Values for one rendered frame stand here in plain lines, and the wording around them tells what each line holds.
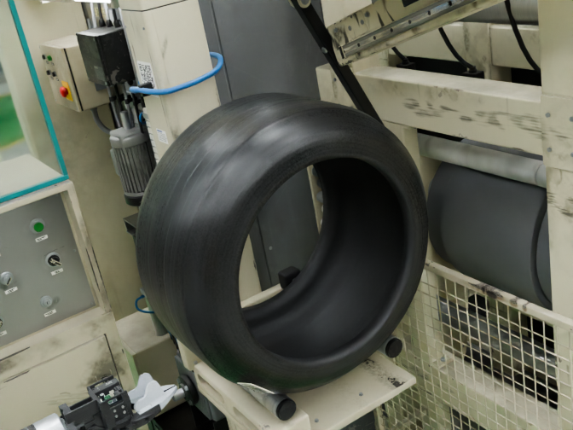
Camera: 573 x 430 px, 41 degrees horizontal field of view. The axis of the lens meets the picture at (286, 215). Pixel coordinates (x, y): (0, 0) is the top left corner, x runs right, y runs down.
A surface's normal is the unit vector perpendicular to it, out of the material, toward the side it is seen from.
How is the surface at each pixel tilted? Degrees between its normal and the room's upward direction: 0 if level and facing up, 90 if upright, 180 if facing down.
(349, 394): 0
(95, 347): 90
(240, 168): 50
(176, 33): 90
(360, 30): 90
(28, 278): 90
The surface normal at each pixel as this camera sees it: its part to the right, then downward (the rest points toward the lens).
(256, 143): 0.06, -0.40
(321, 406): -0.18, -0.90
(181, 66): 0.54, 0.24
